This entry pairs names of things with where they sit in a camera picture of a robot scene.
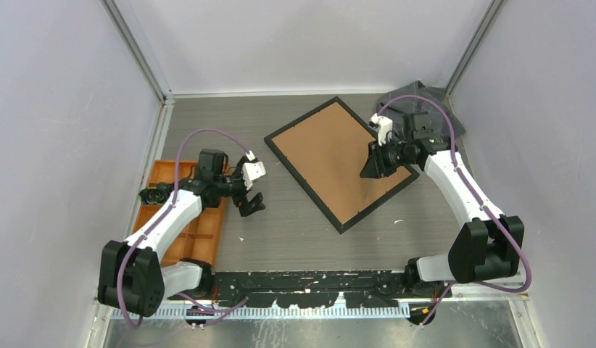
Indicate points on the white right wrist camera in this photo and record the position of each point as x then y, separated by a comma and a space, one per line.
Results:
383, 127

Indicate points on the black picture frame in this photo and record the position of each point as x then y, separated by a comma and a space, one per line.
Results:
324, 151

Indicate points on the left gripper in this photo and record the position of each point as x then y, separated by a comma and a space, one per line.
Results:
254, 204

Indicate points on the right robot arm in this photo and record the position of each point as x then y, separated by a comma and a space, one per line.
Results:
485, 247

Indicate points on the grey checked cloth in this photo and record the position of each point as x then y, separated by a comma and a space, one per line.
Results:
416, 98

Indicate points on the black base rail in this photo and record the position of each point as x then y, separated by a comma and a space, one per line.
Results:
311, 289

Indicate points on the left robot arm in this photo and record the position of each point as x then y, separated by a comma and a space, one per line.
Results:
134, 276

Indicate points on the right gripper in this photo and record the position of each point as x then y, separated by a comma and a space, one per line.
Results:
376, 166

